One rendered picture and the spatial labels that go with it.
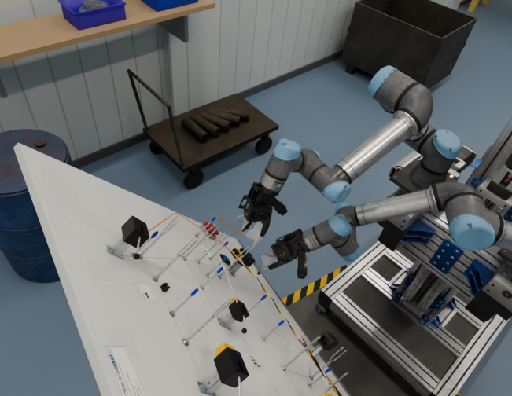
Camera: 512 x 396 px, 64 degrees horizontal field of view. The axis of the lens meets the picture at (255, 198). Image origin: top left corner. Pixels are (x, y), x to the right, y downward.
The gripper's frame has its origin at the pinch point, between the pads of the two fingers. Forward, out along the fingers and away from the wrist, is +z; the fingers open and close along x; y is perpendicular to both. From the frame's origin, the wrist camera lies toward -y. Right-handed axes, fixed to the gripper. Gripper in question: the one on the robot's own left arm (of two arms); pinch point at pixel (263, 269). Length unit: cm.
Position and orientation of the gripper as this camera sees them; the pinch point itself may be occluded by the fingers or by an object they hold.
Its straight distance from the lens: 151.7
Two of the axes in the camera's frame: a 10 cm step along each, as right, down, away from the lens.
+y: -5.1, -8.6, -0.4
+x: -3.1, 2.2, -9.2
